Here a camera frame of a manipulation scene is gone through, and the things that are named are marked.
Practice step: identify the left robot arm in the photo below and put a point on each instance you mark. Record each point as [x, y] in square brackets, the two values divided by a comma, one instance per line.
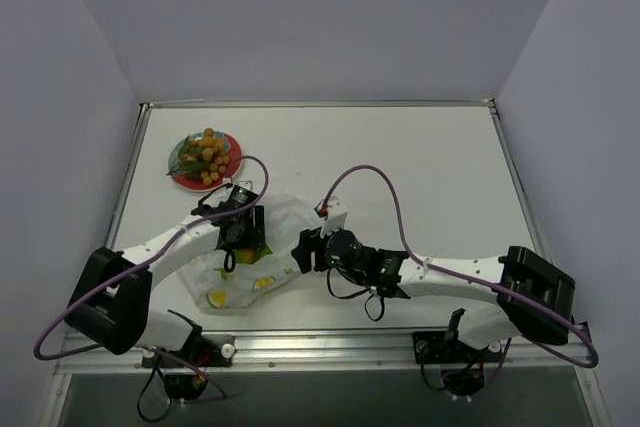
[111, 301]

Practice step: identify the red and teal plate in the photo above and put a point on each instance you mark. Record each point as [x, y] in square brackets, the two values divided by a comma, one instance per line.
[207, 159]

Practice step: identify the white plastic bag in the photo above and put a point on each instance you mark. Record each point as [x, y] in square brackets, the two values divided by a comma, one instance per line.
[257, 272]

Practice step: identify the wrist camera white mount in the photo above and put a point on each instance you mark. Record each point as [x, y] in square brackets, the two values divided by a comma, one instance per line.
[229, 183]
[333, 214]

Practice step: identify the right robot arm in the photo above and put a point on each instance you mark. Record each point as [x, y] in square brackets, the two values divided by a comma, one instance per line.
[519, 293]

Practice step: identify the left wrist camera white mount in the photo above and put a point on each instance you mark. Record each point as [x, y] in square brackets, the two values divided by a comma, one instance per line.
[229, 183]

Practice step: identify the aluminium front rail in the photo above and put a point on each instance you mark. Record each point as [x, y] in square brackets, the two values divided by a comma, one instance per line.
[278, 351]

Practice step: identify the fake green starfruit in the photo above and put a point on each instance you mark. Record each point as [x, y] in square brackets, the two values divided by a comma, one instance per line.
[263, 252]

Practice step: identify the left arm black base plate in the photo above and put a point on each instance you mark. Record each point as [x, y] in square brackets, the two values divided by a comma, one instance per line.
[200, 351]

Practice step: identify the fake orange mango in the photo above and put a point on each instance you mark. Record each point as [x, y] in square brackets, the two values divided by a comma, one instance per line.
[246, 256]

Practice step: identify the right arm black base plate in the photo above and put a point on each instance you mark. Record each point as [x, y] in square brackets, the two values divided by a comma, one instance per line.
[432, 348]

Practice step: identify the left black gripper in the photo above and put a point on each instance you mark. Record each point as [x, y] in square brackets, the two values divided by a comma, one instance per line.
[255, 229]

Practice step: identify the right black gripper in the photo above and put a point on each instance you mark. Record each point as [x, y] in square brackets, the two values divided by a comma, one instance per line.
[310, 250]

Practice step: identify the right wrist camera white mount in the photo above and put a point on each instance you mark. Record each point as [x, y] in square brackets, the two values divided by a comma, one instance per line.
[333, 214]

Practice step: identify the fake longan bunch with leaves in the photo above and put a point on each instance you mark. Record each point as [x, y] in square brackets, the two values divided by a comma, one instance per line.
[207, 154]

